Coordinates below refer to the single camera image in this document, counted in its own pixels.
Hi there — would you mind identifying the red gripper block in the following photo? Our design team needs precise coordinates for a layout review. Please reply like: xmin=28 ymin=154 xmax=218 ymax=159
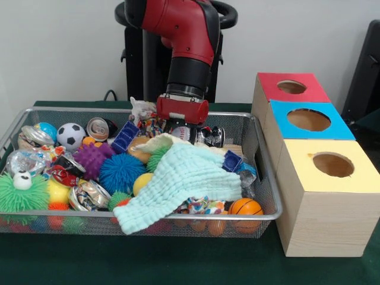
xmin=156 ymin=94 xmax=210 ymax=145

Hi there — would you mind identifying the cream yellow cloth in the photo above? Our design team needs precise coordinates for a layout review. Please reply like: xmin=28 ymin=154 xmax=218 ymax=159
xmin=135 ymin=133 xmax=226 ymax=156

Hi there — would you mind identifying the colourful knotted rope toy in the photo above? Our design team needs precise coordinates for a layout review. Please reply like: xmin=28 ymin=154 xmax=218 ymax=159
xmin=129 ymin=97 xmax=167 ymax=139
xmin=175 ymin=195 xmax=226 ymax=215

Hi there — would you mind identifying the mint green cloth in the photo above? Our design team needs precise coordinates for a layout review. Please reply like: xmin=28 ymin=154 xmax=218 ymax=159
xmin=112 ymin=143 xmax=241 ymax=236

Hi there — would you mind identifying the purple plastic toy block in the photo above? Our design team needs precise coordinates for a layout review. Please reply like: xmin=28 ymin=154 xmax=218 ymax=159
xmin=222 ymin=150 xmax=242 ymax=172

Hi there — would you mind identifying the smooth yellow ball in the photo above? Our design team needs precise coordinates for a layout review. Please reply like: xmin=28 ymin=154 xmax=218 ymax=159
xmin=132 ymin=173 xmax=154 ymax=197

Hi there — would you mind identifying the plain blue spiky ball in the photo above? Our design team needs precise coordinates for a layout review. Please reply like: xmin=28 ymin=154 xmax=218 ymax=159
xmin=99 ymin=153 xmax=146 ymax=195

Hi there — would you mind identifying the shallow metal mesh bin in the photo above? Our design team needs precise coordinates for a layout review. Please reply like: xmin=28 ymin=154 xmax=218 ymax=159
xmin=0 ymin=106 xmax=283 ymax=240

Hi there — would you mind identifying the wooden box with three holes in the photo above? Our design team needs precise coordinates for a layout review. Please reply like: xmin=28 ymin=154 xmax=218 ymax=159
xmin=251 ymin=72 xmax=380 ymax=258

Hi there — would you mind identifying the white toy baseball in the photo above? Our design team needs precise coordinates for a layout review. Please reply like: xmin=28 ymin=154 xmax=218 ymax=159
xmin=172 ymin=126 xmax=191 ymax=141

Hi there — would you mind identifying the crushed black drink can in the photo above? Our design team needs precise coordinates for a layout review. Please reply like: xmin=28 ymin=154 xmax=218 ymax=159
xmin=195 ymin=126 xmax=226 ymax=148

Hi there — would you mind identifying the plain green spiky ball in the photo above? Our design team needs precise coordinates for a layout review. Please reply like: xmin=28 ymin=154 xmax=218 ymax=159
xmin=146 ymin=147 xmax=167 ymax=173

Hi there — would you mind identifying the crushed clear water bottle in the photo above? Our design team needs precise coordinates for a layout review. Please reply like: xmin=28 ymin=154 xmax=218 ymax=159
xmin=237 ymin=169 xmax=257 ymax=198

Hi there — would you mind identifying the orange toy basketball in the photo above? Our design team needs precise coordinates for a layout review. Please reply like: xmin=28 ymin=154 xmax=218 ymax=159
xmin=227 ymin=197 xmax=264 ymax=216

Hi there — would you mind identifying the small toy soccer ball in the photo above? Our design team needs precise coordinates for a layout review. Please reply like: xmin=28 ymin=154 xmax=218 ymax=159
xmin=56 ymin=123 xmax=87 ymax=153

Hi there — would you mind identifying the crushed silver drink can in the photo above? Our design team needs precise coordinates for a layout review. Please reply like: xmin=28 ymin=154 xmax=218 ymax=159
xmin=68 ymin=180 xmax=112 ymax=211

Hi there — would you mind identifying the dark green table cloth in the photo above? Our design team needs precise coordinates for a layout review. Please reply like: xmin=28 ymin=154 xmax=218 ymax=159
xmin=0 ymin=100 xmax=380 ymax=285
xmin=350 ymin=114 xmax=380 ymax=144

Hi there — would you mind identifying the green spiky ball with eyes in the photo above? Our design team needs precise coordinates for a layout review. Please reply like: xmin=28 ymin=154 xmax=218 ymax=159
xmin=0 ymin=170 xmax=50 ymax=220

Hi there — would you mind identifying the black upright panel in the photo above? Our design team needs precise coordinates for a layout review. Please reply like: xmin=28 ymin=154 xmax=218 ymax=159
xmin=341 ymin=20 xmax=380 ymax=119

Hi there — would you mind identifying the black power cable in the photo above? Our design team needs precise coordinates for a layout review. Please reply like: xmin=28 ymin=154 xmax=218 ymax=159
xmin=103 ymin=88 xmax=120 ymax=102

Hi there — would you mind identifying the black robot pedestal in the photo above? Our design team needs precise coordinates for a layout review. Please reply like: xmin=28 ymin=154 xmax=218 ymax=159
xmin=115 ymin=0 xmax=238 ymax=103

